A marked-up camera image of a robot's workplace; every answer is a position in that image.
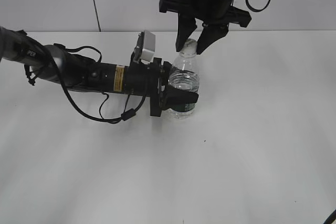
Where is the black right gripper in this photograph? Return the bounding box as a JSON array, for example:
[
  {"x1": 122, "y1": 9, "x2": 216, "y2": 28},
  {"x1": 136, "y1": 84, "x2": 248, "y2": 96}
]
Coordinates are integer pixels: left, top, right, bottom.
[{"x1": 159, "y1": 0, "x2": 251, "y2": 55}]

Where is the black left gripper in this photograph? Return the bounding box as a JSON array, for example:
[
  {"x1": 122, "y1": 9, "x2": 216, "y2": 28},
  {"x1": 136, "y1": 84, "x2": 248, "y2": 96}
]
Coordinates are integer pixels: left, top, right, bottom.
[{"x1": 123, "y1": 57, "x2": 199, "y2": 116}]

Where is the white green bottle cap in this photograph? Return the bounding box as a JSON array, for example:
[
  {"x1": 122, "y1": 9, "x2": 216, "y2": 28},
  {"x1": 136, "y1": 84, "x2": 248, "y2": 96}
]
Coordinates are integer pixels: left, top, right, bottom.
[{"x1": 180, "y1": 38, "x2": 197, "y2": 58}]

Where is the clear green-label water bottle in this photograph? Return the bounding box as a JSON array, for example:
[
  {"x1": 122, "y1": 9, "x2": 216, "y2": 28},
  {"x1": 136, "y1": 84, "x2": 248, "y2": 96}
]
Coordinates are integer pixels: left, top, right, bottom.
[{"x1": 167, "y1": 39, "x2": 201, "y2": 120}]

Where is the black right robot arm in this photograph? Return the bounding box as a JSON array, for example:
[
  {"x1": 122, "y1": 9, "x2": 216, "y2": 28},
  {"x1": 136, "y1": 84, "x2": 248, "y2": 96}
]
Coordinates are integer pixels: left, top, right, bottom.
[{"x1": 159, "y1": 0, "x2": 251, "y2": 55}]

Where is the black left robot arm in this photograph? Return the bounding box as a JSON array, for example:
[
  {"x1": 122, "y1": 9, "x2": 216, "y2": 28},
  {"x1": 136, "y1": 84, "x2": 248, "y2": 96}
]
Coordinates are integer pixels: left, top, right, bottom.
[{"x1": 1, "y1": 27, "x2": 198, "y2": 123}]

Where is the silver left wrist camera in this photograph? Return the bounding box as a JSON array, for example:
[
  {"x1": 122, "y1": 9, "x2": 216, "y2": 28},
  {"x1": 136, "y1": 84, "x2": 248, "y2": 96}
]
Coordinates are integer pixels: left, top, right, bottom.
[{"x1": 133, "y1": 30, "x2": 156, "y2": 63}]

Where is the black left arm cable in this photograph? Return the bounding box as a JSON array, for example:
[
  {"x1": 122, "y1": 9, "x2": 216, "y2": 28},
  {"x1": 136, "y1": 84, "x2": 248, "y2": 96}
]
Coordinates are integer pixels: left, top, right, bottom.
[{"x1": 23, "y1": 45, "x2": 146, "y2": 124}]

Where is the black cable at corner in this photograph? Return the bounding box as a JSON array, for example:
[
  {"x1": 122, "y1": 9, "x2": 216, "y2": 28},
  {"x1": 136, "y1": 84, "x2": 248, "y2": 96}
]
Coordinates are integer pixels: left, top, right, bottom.
[{"x1": 324, "y1": 202, "x2": 336, "y2": 224}]

